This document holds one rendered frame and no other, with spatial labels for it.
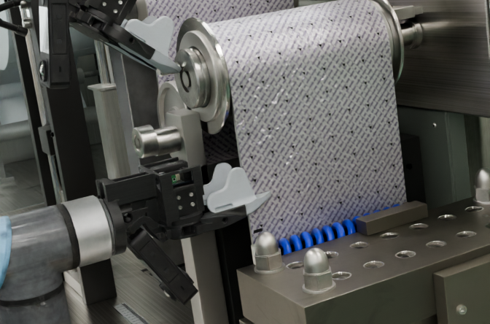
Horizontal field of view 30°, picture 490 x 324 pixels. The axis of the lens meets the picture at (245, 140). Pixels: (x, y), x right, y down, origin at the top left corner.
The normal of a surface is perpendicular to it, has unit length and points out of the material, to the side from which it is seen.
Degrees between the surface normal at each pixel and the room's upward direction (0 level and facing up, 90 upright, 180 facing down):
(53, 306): 90
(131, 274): 0
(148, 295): 0
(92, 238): 93
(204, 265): 90
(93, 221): 61
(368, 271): 0
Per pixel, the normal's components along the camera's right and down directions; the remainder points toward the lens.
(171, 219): 0.45, 0.12
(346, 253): -0.14, -0.97
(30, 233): 0.30, -0.43
